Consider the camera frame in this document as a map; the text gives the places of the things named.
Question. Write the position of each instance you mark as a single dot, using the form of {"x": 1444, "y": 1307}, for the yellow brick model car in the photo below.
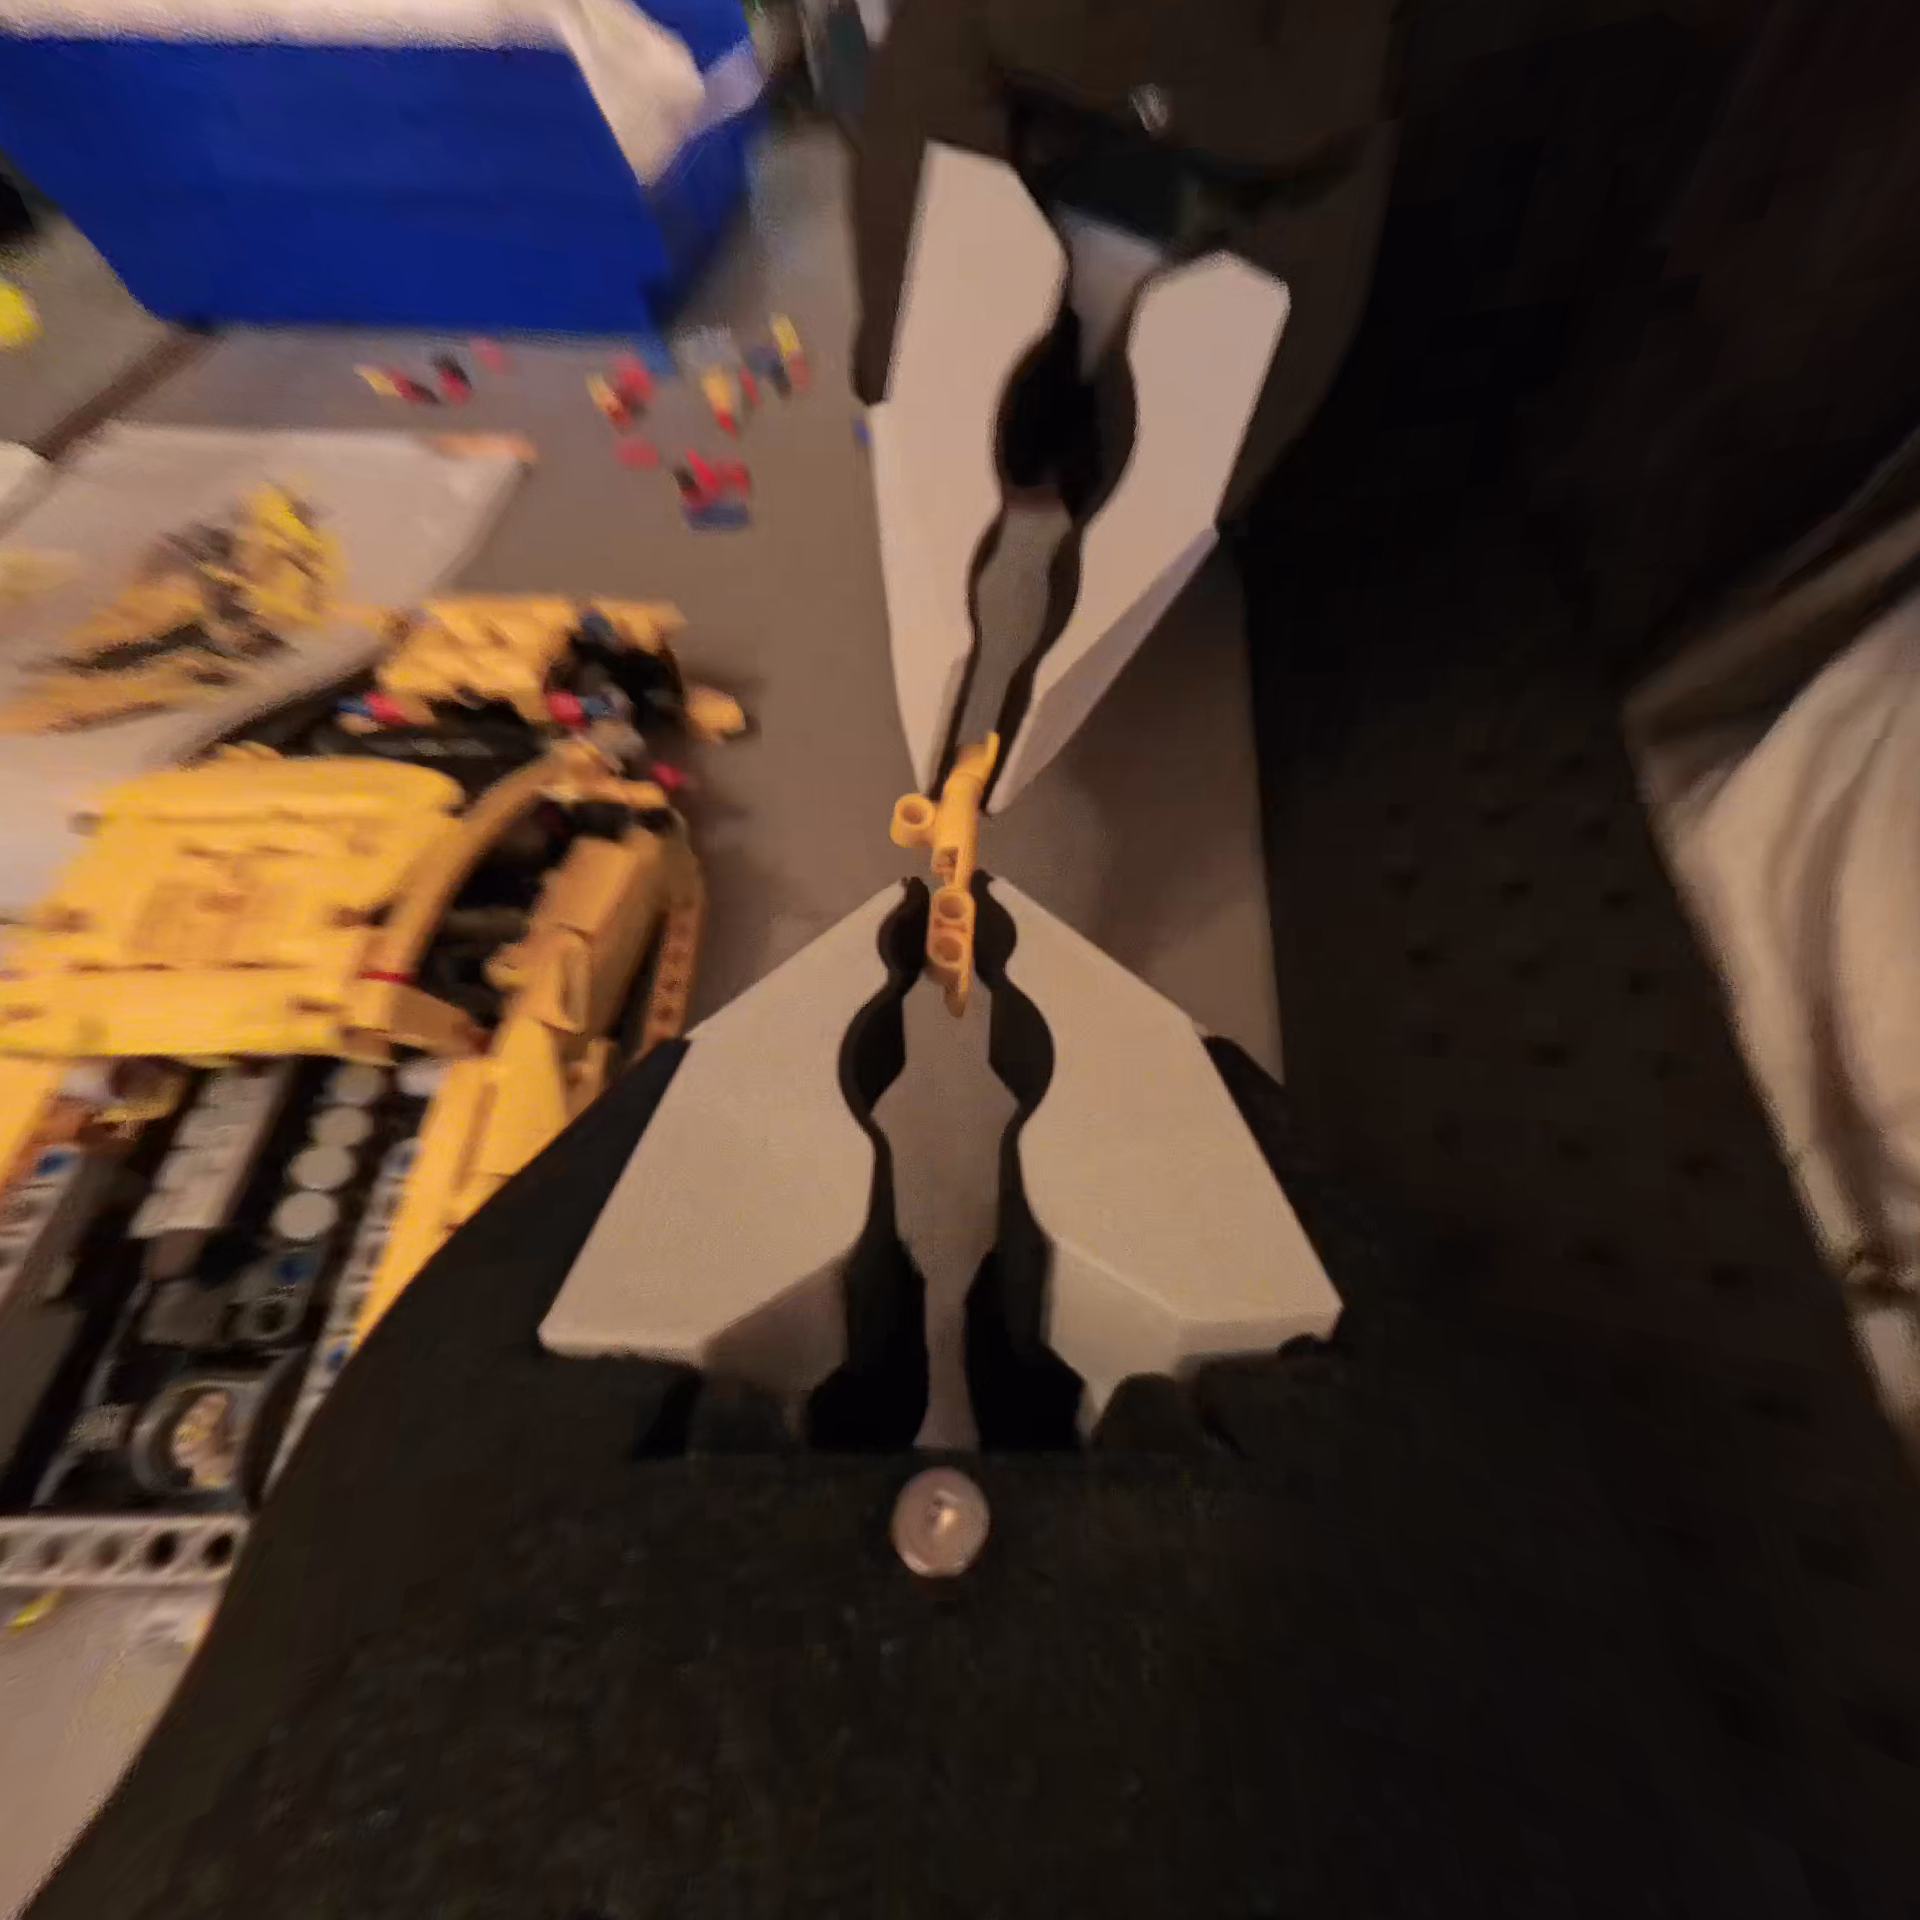
{"x": 225, "y": 900}

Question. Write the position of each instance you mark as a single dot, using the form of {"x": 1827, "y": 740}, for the yellow sticky label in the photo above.
{"x": 15, "y": 316}

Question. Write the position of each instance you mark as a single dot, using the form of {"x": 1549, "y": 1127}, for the yellow brick hood panel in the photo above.
{"x": 481, "y": 646}

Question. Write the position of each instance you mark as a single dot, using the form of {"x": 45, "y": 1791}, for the instruction booklet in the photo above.
{"x": 421, "y": 510}

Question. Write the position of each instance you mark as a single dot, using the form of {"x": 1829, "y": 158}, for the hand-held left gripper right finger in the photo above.
{"x": 1170, "y": 1199}

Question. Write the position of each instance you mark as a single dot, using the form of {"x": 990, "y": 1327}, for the pile of small coloured bricks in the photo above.
{"x": 714, "y": 480}

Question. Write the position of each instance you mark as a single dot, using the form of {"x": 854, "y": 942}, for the black dotted rubber mat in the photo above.
{"x": 1501, "y": 976}

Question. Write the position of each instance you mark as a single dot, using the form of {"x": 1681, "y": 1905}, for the blue plastic bin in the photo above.
{"x": 301, "y": 180}

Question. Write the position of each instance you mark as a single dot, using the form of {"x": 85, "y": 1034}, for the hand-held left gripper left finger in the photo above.
{"x": 720, "y": 1199}

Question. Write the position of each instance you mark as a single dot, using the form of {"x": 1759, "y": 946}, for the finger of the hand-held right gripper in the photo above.
{"x": 938, "y": 450}
{"x": 1186, "y": 450}

